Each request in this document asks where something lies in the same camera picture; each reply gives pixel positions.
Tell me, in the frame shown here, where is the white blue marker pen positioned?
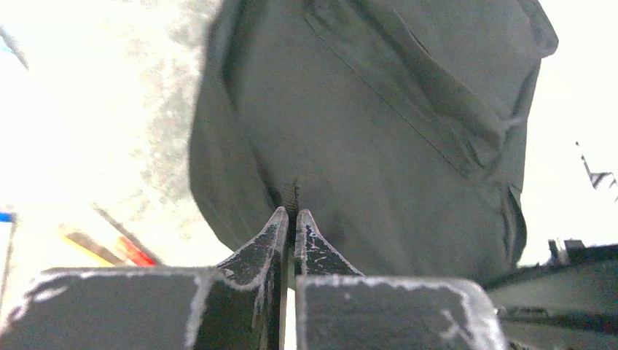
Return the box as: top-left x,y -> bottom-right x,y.
1,209 -> 16,307

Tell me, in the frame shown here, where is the red brown pencil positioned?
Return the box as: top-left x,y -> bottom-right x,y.
90,203 -> 162,267

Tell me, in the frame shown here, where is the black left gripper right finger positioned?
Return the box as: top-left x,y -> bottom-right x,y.
294,209 -> 507,349

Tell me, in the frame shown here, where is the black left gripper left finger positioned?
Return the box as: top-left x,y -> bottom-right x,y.
1,208 -> 289,349

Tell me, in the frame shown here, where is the black student backpack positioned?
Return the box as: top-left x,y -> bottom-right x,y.
189,1 -> 558,284

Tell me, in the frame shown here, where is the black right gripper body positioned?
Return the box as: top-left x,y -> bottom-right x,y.
485,240 -> 617,349

